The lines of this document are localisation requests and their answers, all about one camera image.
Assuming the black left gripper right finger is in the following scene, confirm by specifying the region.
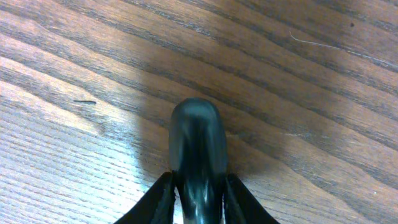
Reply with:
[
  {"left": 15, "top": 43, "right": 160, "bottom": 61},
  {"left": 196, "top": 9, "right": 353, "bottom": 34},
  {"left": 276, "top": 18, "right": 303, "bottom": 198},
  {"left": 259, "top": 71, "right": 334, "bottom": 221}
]
[{"left": 223, "top": 174, "right": 279, "bottom": 224}]

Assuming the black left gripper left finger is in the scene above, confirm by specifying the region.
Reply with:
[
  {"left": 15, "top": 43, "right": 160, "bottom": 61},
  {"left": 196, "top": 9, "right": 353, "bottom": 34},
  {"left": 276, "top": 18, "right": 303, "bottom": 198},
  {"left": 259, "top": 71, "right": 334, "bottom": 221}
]
[{"left": 114, "top": 172, "right": 175, "bottom": 224}]

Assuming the black yellow screwdriver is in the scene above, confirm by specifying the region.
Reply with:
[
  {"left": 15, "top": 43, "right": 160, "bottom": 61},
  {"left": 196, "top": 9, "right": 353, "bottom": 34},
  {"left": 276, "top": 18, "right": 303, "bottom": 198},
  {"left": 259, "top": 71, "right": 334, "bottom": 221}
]
[{"left": 169, "top": 98, "right": 228, "bottom": 223}]

